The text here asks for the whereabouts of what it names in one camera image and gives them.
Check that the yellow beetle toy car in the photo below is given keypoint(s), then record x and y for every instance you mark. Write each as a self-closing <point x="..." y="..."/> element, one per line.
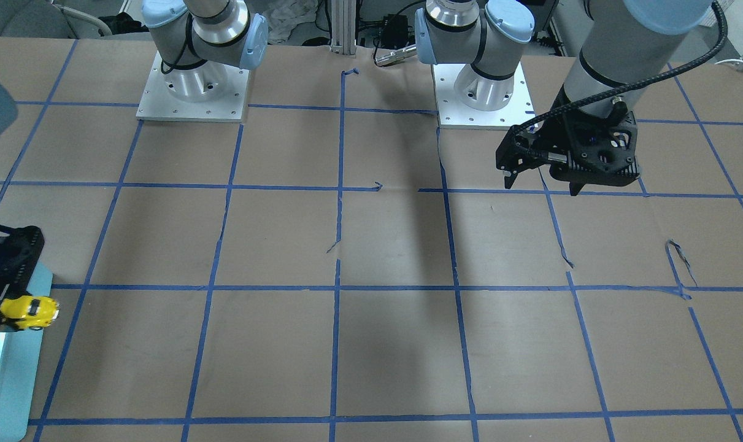
<point x="29" y="312"/>

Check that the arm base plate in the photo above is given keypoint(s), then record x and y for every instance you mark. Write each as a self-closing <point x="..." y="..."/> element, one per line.
<point x="213" y="92"/>
<point x="467" y="101"/>

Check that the aluminium frame post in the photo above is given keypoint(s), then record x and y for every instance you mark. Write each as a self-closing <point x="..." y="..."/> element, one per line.
<point x="343" y="27"/>

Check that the turquoise plastic bin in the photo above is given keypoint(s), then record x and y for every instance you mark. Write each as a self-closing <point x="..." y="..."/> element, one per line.
<point x="19" y="358"/>

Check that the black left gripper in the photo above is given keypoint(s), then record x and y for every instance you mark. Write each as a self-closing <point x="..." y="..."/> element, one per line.
<point x="554" y="134"/>

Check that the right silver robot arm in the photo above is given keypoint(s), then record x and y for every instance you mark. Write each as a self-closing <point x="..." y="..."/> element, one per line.
<point x="202" y="49"/>

